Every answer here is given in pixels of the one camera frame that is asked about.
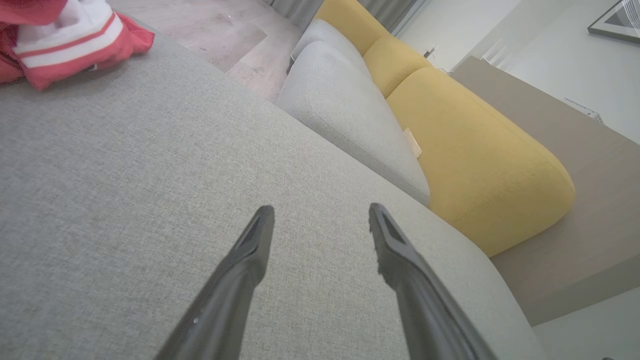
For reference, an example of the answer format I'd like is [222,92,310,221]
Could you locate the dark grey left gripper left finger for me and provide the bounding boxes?
[155,205,276,360]

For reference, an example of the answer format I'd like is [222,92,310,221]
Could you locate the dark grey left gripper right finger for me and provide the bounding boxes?
[369,202,497,360]

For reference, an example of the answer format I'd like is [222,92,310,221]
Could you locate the red white striped sports shorts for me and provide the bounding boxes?
[0,0,156,92]

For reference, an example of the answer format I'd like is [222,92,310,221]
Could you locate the grey fabric sofa chaise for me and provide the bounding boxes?
[0,20,548,360]

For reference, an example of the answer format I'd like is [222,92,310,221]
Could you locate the yellow sofa backrest cushion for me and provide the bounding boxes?
[362,35,435,99]
[386,66,576,258]
[314,0,392,57]

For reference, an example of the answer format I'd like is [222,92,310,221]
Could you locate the beige sofa label tag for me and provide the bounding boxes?
[402,127,424,159]

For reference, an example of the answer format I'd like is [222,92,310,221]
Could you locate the grey sofa seat cushion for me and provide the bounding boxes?
[291,19,373,81]
[276,40,432,207]

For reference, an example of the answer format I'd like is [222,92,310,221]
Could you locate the grey curtain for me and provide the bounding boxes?
[270,0,421,33]

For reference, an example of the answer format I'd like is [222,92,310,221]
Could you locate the framed wall picture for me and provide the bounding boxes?
[587,0,640,45]

